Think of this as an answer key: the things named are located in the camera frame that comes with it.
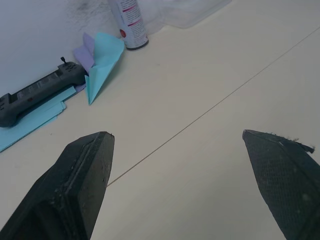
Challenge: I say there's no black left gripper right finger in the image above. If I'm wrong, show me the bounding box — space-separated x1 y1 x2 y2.
242 129 320 240

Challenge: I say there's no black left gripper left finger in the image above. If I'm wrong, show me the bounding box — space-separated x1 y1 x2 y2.
0 131 116 240

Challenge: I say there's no light blue paper sheet stack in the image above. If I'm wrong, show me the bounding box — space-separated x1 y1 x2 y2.
0 85 77 153

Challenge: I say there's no light blue paper airplane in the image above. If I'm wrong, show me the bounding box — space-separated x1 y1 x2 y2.
84 31 125 106

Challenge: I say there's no lilac paper airplane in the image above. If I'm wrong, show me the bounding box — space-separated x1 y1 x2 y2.
72 32 96 93

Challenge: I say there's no dark grey remote controller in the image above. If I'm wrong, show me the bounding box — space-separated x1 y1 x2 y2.
0 57 87 128

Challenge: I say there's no white spray can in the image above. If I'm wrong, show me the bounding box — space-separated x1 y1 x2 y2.
109 0 150 51

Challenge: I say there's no clear plastic bag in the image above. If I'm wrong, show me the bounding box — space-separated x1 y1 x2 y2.
143 0 233 35

